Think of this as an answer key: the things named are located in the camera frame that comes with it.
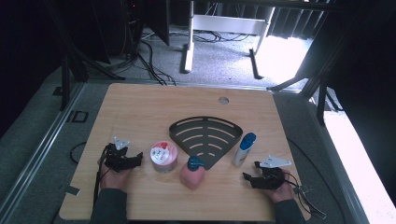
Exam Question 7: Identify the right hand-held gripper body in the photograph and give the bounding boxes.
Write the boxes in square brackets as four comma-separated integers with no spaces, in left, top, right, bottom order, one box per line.
[253,154,292,190]

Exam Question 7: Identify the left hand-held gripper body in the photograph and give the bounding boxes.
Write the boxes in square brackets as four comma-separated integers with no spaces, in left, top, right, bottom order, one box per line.
[104,135,135,174]

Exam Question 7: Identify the white bottle with blue cap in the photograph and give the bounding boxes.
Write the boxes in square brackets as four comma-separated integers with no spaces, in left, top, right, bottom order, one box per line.
[232,132,258,168]

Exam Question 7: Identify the pink round jar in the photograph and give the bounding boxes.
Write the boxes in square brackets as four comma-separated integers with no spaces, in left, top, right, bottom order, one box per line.
[149,140,179,174]

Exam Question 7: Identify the pink bottle with blue cap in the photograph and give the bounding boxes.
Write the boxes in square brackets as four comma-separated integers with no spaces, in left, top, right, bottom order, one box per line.
[179,155,207,191]

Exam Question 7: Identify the black slotted corner shelf tray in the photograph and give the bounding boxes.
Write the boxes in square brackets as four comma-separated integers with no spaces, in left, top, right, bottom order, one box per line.
[168,116,244,171]

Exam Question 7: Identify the person's right hand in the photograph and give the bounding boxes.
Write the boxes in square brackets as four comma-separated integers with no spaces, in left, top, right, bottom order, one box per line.
[264,169,297,203]

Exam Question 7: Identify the person's left hand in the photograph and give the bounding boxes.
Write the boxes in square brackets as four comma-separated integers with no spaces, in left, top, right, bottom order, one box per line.
[99,165,134,193]

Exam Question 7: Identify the grey tape piece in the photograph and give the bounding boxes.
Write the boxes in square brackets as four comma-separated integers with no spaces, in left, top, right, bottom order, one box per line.
[57,184,81,197]

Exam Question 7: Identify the black metal stand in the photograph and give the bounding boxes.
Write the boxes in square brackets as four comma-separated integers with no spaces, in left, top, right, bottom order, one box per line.
[266,46,344,126]
[43,0,126,112]

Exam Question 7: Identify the black computer cabinet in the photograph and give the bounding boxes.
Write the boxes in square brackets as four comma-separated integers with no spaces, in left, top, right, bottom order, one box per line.
[90,0,145,64]

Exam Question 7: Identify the black panel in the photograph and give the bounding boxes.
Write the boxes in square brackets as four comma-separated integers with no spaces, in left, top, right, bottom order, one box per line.
[143,0,171,47]

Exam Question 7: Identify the dark curtain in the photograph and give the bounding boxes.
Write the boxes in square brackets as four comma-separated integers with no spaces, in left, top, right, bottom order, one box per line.
[267,6,325,40]

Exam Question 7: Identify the left hand-held gripper cable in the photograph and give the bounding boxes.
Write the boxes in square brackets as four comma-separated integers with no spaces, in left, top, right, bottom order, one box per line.
[92,144,111,206]

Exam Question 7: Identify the hand-held gripper cable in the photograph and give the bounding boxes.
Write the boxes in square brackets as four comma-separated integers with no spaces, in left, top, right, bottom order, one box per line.
[92,144,111,206]
[279,169,328,220]

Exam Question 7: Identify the right hand-held gripper cable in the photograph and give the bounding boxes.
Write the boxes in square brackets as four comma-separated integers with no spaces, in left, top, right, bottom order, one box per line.
[279,169,328,220]

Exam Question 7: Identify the black cable loop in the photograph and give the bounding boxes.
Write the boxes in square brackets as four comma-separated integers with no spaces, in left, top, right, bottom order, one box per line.
[69,141,89,165]

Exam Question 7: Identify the thin black floor cable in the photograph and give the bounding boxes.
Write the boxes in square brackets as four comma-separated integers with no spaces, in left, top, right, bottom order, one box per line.
[286,138,347,224]

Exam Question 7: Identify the aluminium floor rail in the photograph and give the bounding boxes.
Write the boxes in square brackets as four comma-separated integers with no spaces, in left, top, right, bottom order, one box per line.
[306,96,372,224]
[0,81,86,217]

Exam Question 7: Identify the black floor cables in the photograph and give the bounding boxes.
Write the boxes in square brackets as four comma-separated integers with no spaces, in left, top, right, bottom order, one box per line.
[136,40,177,87]

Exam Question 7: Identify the bundle of floor cables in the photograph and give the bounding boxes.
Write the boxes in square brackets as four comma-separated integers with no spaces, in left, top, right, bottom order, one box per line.
[192,29,251,44]

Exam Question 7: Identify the white desk frame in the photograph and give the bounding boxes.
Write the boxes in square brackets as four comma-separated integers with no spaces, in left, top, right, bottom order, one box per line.
[179,0,276,80]

